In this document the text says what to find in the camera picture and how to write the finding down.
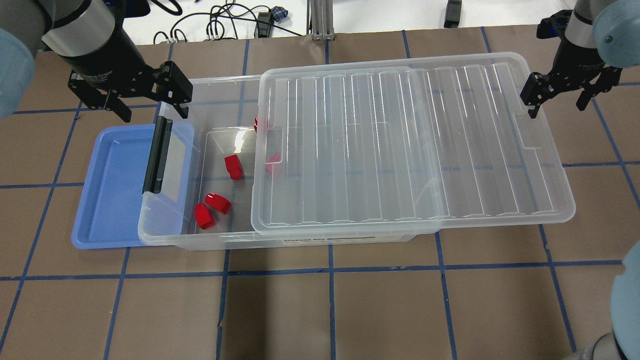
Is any aluminium frame post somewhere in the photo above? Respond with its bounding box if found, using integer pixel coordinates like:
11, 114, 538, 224
306, 0, 336, 42

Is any blue plastic tray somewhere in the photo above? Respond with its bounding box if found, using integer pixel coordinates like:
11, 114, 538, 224
71, 121, 197, 249

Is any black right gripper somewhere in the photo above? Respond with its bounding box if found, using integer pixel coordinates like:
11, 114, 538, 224
519, 39, 623, 119

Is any clear plastic storage box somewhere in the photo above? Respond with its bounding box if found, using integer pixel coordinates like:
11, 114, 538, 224
138, 75, 412, 251

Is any red block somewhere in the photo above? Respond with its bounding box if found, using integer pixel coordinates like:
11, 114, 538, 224
194, 203, 216, 230
224, 153, 244, 182
205, 193, 233, 215
265, 152, 283, 177

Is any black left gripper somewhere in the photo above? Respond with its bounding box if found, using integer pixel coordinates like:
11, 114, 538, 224
68, 27, 194, 123

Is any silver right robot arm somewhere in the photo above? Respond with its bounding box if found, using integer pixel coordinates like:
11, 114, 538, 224
519, 0, 640, 119

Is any black power adapter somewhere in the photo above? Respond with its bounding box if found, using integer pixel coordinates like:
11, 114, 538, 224
443, 0, 463, 28

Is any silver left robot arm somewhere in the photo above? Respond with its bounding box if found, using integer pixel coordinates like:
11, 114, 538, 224
0, 0, 194, 123

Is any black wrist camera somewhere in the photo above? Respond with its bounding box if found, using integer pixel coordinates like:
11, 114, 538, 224
535, 9, 573, 40

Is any black box latch handle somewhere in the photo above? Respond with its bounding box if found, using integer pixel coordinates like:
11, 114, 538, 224
142, 116, 173, 194

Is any clear plastic box lid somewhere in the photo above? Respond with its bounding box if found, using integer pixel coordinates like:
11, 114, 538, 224
250, 52, 576, 239

